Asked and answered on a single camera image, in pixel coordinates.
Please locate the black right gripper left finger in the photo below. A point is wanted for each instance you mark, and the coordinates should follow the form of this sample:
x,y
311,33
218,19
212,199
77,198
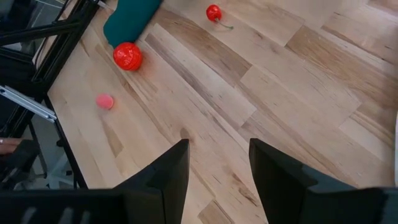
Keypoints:
x,y
140,202

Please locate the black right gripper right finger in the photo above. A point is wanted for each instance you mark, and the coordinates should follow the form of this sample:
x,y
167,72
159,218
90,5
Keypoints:
x,y
304,202

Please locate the pink toy peach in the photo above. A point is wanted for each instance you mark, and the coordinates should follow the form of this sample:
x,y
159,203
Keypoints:
x,y
104,101

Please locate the person's hand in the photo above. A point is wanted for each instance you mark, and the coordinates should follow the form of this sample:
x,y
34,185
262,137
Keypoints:
x,y
7,146

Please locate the large red toy tomato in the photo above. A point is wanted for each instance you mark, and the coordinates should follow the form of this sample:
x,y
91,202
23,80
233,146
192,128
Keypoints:
x,y
127,56

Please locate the green folded cloth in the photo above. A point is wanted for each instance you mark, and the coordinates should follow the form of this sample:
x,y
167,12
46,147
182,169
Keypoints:
x,y
130,18

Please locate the bright red toy cherry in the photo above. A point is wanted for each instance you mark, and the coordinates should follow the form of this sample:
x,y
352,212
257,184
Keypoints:
x,y
214,13

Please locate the silver aluminium bracket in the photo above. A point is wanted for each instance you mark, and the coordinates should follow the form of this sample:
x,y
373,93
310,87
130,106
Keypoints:
x,y
28,104

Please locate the black aluminium table frame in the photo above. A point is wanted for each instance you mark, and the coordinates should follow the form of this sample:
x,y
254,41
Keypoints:
x,y
73,34

